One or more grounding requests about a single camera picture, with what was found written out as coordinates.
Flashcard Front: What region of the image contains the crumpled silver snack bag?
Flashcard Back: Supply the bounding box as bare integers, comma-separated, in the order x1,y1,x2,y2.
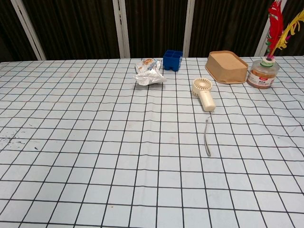
134,58,167,86

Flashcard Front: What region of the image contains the brown cardboard tray box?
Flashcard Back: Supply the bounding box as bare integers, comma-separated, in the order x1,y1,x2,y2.
205,50,249,85

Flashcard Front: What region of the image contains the clear plastic snack jar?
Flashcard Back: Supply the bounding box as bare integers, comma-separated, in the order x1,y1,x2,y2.
246,59,278,89

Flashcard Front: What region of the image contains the dark slatted screen panel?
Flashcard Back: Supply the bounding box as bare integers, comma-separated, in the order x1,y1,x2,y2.
189,0,272,58
21,0,121,60
0,0,40,63
124,0,190,59

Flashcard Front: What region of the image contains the grey fan wrist strap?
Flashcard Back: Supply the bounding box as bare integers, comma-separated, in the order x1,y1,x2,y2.
203,113,213,157

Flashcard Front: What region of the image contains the white black-checked tablecloth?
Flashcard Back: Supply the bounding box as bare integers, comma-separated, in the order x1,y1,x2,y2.
0,56,304,228

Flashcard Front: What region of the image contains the cream handheld fan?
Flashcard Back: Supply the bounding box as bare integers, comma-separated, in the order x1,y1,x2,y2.
191,77,216,112

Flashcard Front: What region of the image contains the white screen frame post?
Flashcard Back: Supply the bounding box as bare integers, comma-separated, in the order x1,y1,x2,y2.
255,0,275,58
182,0,196,58
10,0,46,61
112,0,131,59

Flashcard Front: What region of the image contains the blue ice cube tray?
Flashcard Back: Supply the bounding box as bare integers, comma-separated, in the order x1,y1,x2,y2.
162,49,184,72

